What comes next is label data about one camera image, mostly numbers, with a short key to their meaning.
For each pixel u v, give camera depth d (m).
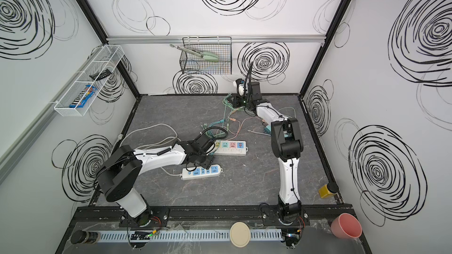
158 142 0.96
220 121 1.05
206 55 0.91
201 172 0.84
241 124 0.99
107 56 0.91
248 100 0.82
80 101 0.67
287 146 0.58
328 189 0.73
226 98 1.19
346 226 0.63
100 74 0.77
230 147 0.92
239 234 0.64
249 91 0.81
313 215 0.75
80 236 0.62
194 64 1.08
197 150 0.69
